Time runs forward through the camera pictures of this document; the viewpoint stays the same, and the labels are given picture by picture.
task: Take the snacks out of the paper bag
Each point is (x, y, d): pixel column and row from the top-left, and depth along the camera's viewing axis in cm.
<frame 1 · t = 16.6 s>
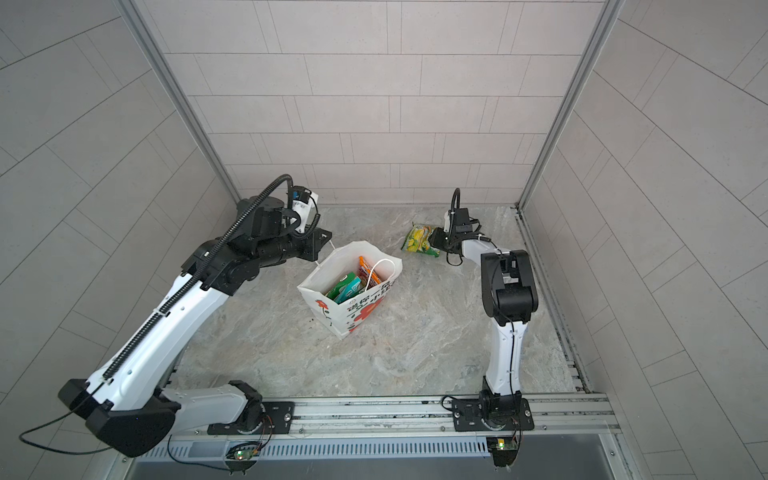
left hand: (337, 232, 66), fingers closed
right hand: (433, 236, 104), fingers open
white floral paper bag: (348, 317, 74), point 15 cm above the table
green yellow candy bag: (417, 240, 104), point 4 cm above the table
orange pink candy bag: (366, 274, 87), point 11 cm above the table
green snack pack: (332, 293, 79), point 14 cm above the table
teal snack pack: (347, 289, 81), point 14 cm above the table

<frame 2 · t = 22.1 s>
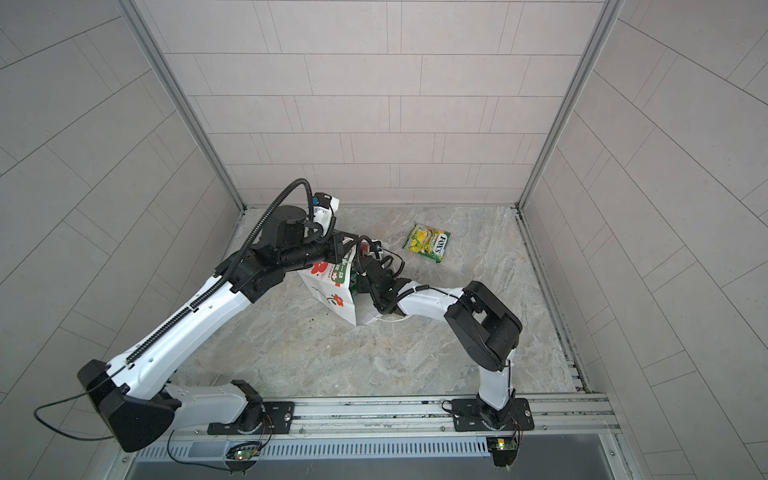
left hand: (365, 237, 66), fingers closed
right hand: (362, 273, 91), fingers open
white floral paper bag: (335, 285, 76), point 18 cm above the table
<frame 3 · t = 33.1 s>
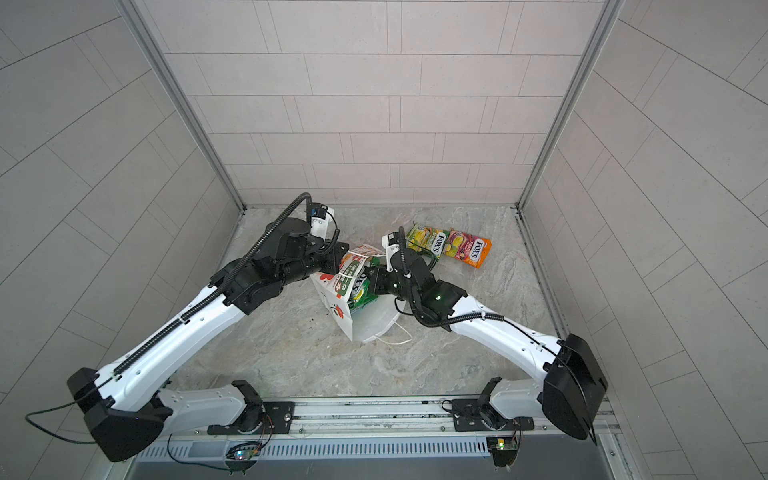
left hand: (355, 244, 67), fingers closed
right hand: (361, 274, 73), fingers closed
white floral paper bag: (370, 321, 83), point 5 cm above the table
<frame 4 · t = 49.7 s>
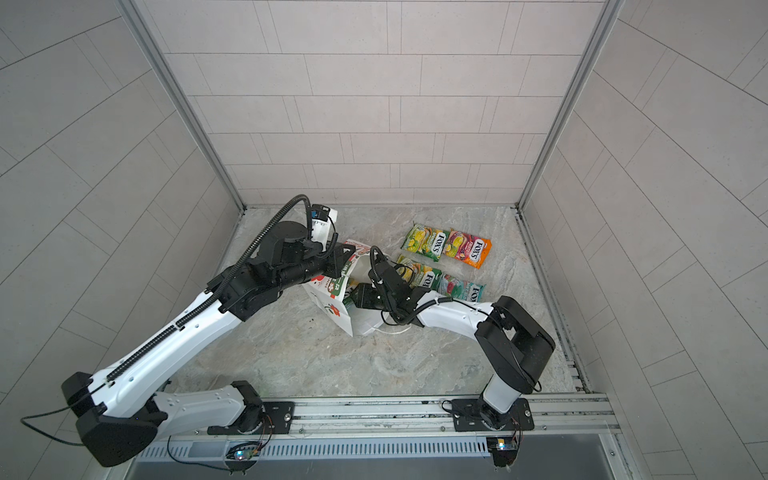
left hand: (362, 248, 65), fingers closed
right hand: (352, 298, 83), fingers open
